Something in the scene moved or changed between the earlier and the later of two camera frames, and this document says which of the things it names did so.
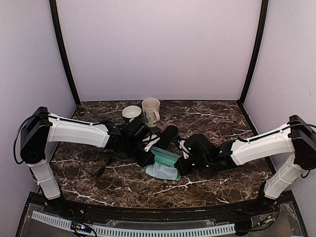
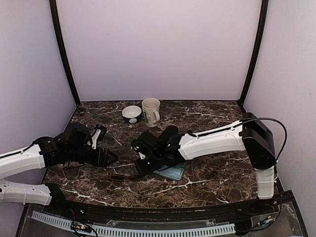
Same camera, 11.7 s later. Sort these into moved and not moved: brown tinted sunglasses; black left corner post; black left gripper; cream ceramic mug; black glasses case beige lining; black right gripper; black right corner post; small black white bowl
Moved: black left gripper; brown tinted sunglasses; black right gripper
Not moved: black glasses case beige lining; black left corner post; small black white bowl; cream ceramic mug; black right corner post
